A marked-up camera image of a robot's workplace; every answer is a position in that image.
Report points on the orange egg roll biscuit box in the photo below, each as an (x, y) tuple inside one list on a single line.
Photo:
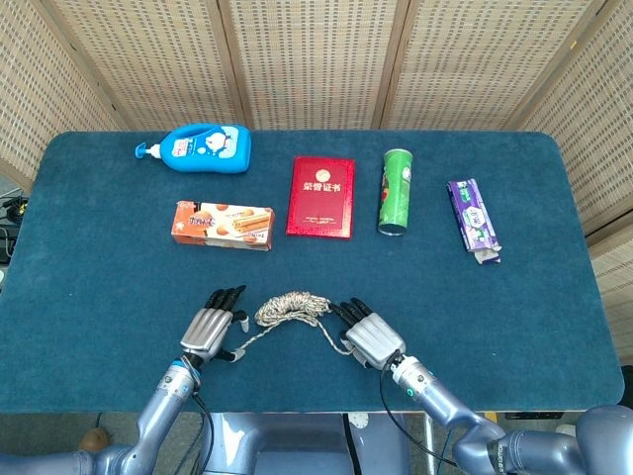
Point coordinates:
[(222, 225)]

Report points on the purple toothpaste box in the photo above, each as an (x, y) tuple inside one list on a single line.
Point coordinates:
[(472, 213)]

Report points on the black power strip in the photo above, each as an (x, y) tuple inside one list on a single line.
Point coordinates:
[(7, 242)]

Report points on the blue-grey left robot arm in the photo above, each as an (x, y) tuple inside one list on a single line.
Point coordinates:
[(153, 420)]

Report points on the woven folding screen panel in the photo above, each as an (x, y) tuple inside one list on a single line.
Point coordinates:
[(148, 59), (29, 89), (484, 59), (598, 148), (316, 59)]

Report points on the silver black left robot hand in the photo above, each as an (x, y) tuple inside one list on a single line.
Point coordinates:
[(207, 331)]

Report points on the green chips can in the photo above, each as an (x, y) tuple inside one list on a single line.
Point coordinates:
[(394, 193)]

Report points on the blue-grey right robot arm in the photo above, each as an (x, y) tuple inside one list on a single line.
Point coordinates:
[(435, 391)]

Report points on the blue pump lotion bottle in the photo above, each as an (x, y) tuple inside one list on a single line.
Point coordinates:
[(207, 148)]

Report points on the blue-grey robot torso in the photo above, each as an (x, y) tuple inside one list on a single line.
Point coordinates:
[(297, 445)]

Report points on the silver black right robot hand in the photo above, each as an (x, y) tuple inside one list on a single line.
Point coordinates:
[(373, 339)]

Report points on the brown shoe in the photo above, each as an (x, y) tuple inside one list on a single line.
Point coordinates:
[(94, 439)]

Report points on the blue table cloth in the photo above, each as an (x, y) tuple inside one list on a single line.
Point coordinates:
[(99, 307)]

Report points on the red certificate book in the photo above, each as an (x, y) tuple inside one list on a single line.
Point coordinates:
[(321, 198)]

